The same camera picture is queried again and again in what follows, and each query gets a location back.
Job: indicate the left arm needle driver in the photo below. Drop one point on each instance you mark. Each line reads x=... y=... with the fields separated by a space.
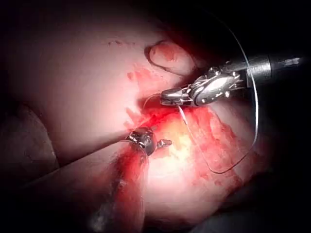
x=143 y=140

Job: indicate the blue thread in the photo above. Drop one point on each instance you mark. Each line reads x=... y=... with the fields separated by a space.
x=256 y=109

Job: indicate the tissue pad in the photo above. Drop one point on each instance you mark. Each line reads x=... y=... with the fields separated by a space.
x=85 y=85

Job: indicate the right arm needle driver jaw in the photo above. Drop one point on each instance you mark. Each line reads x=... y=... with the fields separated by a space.
x=175 y=92
x=177 y=101

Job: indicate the curved steel needle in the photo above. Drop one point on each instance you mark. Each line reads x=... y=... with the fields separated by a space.
x=182 y=114

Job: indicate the dark left arm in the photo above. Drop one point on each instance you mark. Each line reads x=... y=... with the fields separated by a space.
x=97 y=174

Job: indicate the right arm needle driver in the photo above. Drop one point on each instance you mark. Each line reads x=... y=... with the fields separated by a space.
x=216 y=85

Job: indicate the dark right arm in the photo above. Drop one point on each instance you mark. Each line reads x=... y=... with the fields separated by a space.
x=267 y=66

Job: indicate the left arm needle driver jaw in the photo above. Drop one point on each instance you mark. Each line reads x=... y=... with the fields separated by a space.
x=164 y=143

